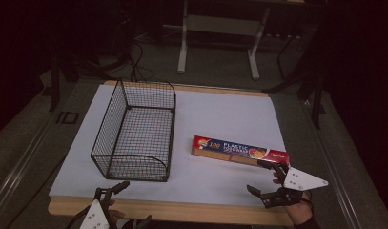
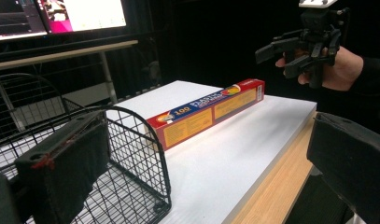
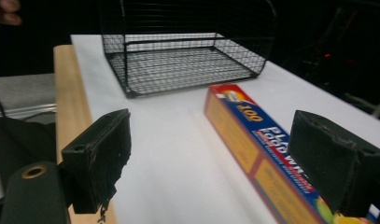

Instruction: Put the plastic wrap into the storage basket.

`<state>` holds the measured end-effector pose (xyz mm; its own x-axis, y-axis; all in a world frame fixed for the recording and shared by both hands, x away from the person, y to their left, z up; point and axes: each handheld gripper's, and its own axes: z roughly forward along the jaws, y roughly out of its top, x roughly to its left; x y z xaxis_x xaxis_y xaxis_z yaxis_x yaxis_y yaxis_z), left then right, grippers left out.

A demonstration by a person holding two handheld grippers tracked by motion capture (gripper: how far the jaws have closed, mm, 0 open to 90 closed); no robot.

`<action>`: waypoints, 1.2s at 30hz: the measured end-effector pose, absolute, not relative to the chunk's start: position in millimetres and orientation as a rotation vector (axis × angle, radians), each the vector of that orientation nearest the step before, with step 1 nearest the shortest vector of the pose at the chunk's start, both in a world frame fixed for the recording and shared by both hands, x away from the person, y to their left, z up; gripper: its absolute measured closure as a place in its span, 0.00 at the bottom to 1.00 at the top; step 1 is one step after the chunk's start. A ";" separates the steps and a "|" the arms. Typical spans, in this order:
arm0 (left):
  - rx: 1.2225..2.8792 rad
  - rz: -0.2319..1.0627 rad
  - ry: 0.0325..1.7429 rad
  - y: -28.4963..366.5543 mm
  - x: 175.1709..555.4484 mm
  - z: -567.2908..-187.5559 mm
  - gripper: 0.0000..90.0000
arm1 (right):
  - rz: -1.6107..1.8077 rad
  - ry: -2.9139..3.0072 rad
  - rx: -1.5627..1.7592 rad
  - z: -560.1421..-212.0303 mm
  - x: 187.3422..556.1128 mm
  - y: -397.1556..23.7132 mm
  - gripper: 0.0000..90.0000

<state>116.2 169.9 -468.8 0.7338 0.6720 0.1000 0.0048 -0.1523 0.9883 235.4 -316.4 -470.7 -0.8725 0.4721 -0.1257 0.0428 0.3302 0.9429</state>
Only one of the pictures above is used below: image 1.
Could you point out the metal floor rail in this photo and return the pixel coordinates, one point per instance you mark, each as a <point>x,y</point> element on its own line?
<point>337,178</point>
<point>20,165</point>

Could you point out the person's left hand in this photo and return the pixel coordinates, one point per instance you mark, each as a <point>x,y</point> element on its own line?
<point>114,215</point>

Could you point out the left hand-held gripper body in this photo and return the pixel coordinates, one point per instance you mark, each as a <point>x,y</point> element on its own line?
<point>96,216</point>

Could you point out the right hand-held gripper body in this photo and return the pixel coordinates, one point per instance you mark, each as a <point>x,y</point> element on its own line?
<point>301,181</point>

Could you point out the person's right hand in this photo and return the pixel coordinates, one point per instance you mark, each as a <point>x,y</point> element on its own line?
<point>301,212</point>

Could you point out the black tripod stand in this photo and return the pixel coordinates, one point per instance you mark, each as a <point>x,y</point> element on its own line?
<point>315,95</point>

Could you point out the long red blue wrap box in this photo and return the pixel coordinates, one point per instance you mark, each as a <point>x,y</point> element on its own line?
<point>233,149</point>

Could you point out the white metal stand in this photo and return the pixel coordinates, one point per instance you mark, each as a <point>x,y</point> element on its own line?
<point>182,47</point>

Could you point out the floor socket plate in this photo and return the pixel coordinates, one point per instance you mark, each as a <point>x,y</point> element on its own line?
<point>67,117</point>

